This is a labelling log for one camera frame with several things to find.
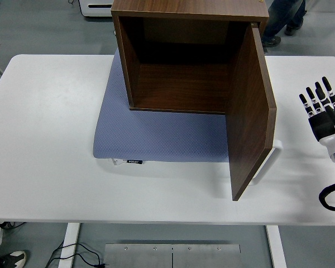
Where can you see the black mat label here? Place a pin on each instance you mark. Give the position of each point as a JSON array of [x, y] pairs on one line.
[[135, 162]]

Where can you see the blue-grey perforated mat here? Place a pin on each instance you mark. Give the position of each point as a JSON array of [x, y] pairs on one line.
[[156, 136]]

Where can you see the brown wooden cabinet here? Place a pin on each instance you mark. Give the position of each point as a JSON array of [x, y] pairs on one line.
[[184, 89]]

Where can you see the grey metal plate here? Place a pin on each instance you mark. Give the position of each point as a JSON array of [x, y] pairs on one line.
[[206, 257], [136, 257]]

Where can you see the grey floor bracket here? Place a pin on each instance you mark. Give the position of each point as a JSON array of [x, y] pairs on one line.
[[265, 49]]

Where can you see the white mat tag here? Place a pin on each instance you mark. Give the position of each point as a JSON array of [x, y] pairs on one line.
[[117, 162]]

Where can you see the white table leg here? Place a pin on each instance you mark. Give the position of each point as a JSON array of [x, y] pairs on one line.
[[69, 245], [276, 245]]

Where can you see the brown wooden cabinet door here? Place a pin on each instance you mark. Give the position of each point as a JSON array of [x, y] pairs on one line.
[[248, 125]]

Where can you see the person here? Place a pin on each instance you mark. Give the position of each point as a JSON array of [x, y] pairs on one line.
[[282, 16]]

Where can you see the white floor appliance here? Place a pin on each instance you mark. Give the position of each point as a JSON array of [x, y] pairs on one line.
[[97, 9]]

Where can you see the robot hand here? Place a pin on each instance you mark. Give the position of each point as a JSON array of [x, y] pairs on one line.
[[322, 125]]

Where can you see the person's foot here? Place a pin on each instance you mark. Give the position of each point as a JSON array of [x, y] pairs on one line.
[[8, 259]]

